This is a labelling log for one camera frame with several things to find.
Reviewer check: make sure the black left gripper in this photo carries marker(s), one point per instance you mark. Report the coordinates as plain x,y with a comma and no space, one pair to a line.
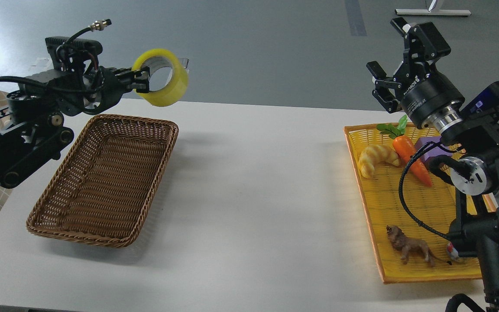
112,83

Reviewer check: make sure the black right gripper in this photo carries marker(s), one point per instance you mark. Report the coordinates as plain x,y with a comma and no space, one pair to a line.
416,87

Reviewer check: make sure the yellow tape roll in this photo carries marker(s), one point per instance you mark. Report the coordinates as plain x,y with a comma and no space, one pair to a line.
177,85

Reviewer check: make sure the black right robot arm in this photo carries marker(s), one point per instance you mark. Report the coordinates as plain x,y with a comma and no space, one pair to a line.
475,230

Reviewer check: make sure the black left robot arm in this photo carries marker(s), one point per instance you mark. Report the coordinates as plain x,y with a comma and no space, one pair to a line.
32,130

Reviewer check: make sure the white stand base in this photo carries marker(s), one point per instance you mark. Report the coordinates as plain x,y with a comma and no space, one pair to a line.
434,8

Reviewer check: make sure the toy carrot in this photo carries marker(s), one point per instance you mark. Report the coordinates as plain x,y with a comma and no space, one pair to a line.
405,148

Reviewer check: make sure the toy croissant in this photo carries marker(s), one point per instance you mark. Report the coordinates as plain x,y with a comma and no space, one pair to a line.
374,154

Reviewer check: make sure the brown wicker basket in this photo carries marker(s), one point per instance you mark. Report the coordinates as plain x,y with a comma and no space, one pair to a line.
102,192

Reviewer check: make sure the yellow plastic basket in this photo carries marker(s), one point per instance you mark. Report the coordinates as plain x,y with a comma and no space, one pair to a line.
435,206

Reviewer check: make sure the brown toy lion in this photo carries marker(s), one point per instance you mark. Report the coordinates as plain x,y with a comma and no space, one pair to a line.
406,245

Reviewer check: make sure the small jar with pink lid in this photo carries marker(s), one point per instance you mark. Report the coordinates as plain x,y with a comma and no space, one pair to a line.
453,253

